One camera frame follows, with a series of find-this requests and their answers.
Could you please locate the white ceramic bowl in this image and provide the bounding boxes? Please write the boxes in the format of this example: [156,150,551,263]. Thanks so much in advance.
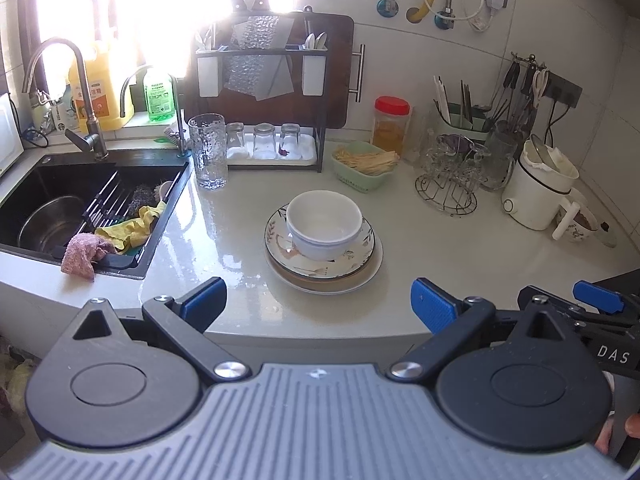
[286,190,363,246]

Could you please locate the green utensil holder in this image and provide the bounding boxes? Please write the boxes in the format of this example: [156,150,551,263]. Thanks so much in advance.
[432,102,493,142]

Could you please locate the row of hanging utensils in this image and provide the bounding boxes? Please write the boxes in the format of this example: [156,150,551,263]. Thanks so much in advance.
[487,62,536,131]

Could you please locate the person's right hand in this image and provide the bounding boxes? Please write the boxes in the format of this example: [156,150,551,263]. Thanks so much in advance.
[595,411,640,456]

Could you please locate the white cutlery holder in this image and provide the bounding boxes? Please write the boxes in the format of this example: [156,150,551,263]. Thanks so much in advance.
[302,52,328,96]
[196,55,222,97]

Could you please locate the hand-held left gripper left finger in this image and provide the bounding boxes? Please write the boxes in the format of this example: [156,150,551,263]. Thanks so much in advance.
[65,277,252,385]

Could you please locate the small bottle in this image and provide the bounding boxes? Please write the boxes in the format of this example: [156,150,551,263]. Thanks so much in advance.
[50,85,81,133]

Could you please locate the purple glass cup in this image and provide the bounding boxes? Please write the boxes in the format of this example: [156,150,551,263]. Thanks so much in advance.
[436,134,473,156]

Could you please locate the glass pitcher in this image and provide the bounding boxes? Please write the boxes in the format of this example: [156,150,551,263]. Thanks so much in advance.
[482,122,521,192]

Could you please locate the white electric cooker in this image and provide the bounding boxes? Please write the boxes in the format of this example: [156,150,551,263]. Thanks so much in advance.
[501,135,580,231]

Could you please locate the pink cloth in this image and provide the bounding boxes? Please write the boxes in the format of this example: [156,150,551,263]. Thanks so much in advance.
[61,233,117,281]

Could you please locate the silver embossed sheet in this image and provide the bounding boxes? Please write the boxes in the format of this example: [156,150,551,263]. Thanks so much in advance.
[222,15,296,101]

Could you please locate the white mug with handle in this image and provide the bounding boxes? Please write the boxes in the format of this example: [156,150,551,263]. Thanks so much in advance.
[551,187,601,245]

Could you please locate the steel pot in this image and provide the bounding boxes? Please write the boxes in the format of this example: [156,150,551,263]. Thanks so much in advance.
[17,195,93,256]

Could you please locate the black wall outlet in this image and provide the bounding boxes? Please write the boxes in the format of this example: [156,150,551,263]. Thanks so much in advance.
[542,72,583,108]

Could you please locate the pile of wooden sticks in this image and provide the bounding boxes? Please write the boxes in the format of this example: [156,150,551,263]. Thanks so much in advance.
[334,146,401,176]

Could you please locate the wooden cutting board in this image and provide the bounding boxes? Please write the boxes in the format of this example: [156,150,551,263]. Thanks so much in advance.
[182,12,366,131]

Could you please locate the pink flower plate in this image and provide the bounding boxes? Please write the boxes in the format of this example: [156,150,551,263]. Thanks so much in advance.
[265,230,385,295]

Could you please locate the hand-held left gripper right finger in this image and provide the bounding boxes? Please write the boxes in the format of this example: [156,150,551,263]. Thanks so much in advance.
[386,277,572,385]

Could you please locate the black sink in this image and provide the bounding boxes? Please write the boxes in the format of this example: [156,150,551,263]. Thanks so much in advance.
[0,149,193,281]

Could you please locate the scissors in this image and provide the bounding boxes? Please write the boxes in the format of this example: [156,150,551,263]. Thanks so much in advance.
[532,69,550,108]

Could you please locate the tall textured glass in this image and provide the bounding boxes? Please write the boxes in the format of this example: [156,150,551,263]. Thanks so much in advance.
[188,113,229,191]

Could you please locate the red lid glass jar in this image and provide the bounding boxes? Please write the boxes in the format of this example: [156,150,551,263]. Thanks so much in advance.
[371,96,412,156]

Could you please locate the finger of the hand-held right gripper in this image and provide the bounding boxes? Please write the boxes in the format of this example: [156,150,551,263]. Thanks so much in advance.
[517,285,593,323]
[572,280,640,317]

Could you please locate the green dish soap bottle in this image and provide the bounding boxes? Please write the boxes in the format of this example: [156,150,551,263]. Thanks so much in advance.
[142,66,176,123]

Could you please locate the small clear glass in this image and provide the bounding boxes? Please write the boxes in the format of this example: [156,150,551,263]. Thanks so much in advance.
[252,122,277,159]
[279,123,301,158]
[225,122,248,158]

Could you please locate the steel kitchen faucet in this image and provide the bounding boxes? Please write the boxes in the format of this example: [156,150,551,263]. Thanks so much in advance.
[21,37,110,161]

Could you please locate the wall hook rail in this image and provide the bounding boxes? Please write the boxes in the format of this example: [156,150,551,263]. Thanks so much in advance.
[510,51,548,68]

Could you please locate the wire glass holder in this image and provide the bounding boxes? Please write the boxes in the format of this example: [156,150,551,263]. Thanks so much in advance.
[414,135,493,216]

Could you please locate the brown floral plate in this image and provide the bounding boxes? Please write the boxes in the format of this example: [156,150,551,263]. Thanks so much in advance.
[265,204,376,278]

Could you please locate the yellow cloth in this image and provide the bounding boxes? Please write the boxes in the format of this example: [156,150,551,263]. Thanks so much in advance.
[95,201,167,253]

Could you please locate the black sink drain rack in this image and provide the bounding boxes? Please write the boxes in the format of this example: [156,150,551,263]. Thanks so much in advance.
[82,172,146,231]

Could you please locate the steel wool scrubber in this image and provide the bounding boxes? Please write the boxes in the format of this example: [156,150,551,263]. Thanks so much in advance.
[127,185,158,208]

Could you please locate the black power cable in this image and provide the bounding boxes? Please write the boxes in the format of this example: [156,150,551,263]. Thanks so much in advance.
[545,102,561,146]

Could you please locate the slim steel faucet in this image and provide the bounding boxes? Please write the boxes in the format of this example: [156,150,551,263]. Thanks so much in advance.
[120,65,191,157]

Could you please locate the green plastic basket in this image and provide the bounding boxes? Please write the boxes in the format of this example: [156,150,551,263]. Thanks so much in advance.
[331,141,401,193]

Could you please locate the yellow detergent bottle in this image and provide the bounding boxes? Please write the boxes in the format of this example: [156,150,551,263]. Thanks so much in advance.
[67,42,136,131]

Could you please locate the black dish rack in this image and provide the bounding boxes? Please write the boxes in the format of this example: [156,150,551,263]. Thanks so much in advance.
[187,7,331,173]

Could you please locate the clear glass goblet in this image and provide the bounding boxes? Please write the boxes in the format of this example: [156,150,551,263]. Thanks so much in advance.
[467,142,493,171]
[422,145,451,176]

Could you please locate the white appliance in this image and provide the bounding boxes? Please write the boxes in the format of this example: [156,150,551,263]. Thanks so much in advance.
[0,92,25,177]

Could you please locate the dark cutlery bundle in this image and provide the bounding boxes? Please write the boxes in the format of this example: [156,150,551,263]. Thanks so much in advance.
[195,25,221,53]

